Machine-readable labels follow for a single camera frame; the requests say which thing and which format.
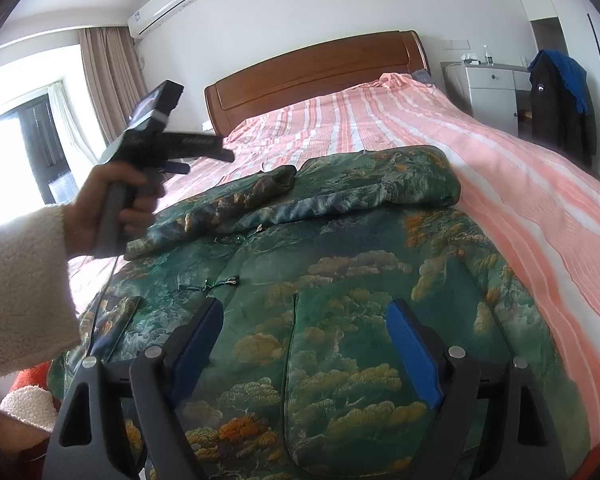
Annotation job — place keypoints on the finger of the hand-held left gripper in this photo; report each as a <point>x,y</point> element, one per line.
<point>200,145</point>
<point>177,166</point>

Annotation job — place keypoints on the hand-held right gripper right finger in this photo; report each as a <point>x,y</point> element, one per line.
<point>415,355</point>

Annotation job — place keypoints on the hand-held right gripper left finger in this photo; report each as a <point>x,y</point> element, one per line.
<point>197,350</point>

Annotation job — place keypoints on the green printed jacket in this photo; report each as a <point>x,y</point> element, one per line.
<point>330,260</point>

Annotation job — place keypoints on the person's left hand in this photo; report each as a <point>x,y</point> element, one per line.
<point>87,205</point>

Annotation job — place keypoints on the beige curtain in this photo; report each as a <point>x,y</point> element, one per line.
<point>112,85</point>

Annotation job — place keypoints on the white air conditioner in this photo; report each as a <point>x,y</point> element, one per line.
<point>165,5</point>

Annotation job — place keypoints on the window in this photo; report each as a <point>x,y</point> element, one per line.
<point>40,145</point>

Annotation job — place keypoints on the wooden headboard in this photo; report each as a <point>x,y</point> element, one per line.
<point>305,80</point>

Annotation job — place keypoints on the white fleece cloth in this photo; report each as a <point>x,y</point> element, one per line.
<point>30,410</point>

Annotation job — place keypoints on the bed with pink striped sheet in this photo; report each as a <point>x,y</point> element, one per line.
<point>530,210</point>

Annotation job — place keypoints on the grey pillow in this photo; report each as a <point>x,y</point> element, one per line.
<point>422,76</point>

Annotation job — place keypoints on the white dresser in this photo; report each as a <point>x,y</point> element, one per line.
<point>490,92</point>

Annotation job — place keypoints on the black jacket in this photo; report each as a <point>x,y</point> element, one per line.
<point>555,115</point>

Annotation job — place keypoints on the tissue box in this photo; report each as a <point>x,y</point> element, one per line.
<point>470,58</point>

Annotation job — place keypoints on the small bottle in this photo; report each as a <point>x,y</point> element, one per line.
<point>488,56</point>

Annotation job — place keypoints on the blue garment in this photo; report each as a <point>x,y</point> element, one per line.
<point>572,80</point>

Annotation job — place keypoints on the white wardrobe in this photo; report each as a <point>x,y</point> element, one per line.
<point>580,5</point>

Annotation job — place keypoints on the white wall outlet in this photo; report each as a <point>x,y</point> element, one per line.
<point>450,43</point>

